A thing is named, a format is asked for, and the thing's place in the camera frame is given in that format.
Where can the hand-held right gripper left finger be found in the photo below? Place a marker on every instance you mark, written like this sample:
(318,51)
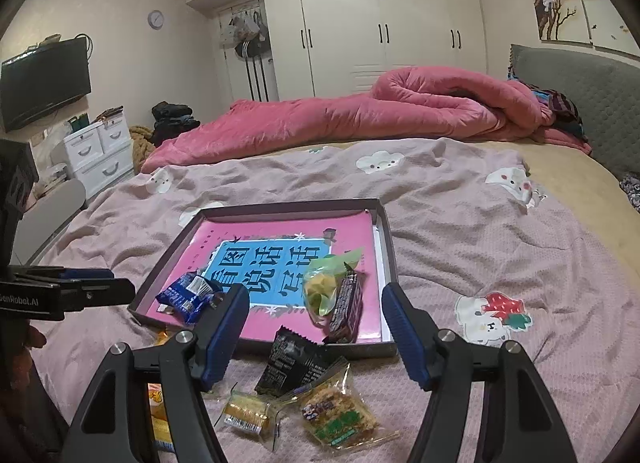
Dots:
(225,333)

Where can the black snack packet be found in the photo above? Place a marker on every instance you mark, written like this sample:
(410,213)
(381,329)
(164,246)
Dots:
(290,363)

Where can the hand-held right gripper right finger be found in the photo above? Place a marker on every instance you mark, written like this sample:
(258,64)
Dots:
(405,338)

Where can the dark shallow cardboard box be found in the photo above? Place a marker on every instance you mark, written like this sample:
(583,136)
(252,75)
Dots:
(370,349)

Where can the green packet with yellow chips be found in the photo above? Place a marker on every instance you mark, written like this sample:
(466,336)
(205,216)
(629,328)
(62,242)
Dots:
(320,293)

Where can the dark chocolate bar packet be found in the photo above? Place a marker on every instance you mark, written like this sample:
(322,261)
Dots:
(347,308)

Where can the grey padded headboard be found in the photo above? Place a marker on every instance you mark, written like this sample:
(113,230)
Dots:
(600,108)

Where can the grey chair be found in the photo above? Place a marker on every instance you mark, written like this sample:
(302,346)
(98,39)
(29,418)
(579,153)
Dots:
(50,213)

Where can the dark floral cloth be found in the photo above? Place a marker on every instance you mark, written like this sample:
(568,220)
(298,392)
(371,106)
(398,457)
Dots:
(631,190)

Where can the coat rack with hanging bags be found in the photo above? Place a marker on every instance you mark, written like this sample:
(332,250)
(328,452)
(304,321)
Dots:
(247,48)

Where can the pink quilt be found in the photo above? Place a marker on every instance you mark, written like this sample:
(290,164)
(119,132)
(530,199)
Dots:
(350,118)

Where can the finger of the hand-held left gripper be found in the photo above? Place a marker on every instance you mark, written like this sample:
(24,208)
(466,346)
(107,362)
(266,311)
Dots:
(100,294)
(85,274)

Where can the black flat television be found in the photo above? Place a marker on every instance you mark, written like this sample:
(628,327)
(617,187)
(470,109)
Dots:
(45,83)

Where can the round wall clock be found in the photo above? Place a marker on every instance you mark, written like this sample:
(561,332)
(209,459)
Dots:
(156,19)

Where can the person's left hand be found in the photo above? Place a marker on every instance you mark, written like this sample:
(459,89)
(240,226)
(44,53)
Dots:
(35,338)

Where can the small golden pastry packet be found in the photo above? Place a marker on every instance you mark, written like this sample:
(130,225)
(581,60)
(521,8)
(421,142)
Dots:
(245,413)

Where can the brown knit blanket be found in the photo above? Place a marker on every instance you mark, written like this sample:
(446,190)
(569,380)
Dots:
(140,148)

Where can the orange rice cracker packet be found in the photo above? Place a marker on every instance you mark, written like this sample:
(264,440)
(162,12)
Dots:
(157,408)

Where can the blue snack packet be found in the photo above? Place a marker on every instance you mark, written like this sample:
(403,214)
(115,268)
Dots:
(185,298)

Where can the white wardrobe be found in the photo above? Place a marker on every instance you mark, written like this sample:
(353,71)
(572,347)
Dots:
(350,33)

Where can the pink book with blue label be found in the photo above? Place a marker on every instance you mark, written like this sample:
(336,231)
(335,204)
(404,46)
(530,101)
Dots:
(225,238)

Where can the dark clothes pile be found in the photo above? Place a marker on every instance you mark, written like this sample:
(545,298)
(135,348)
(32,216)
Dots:
(172,118)

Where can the striped clothes pile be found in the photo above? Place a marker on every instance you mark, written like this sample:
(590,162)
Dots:
(562,105)

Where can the clear floss cake packet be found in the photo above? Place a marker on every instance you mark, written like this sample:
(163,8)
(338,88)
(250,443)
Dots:
(335,418)

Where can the white drawer chest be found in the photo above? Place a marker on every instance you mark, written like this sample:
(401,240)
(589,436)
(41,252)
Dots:
(100,158)

